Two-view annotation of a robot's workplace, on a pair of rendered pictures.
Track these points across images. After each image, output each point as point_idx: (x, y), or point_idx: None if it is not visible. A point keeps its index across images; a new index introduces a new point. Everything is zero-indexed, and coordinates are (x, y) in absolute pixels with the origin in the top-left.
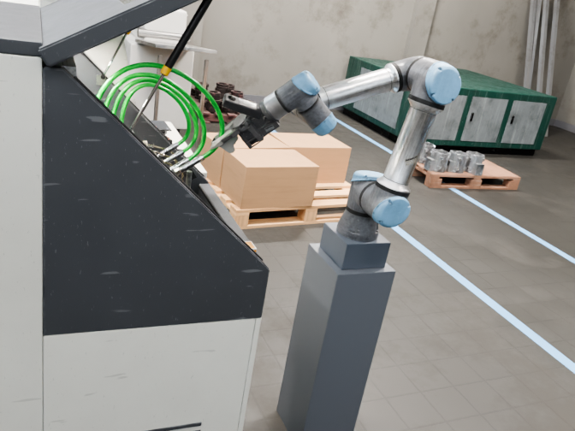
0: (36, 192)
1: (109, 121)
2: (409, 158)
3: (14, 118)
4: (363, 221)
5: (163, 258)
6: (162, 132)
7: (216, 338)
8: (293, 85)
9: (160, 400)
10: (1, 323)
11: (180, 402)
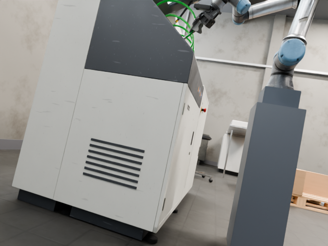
0: (97, 2)
1: None
2: (301, 18)
3: None
4: (278, 77)
5: (139, 37)
6: None
7: (160, 90)
8: None
9: (125, 124)
10: (71, 58)
11: (134, 129)
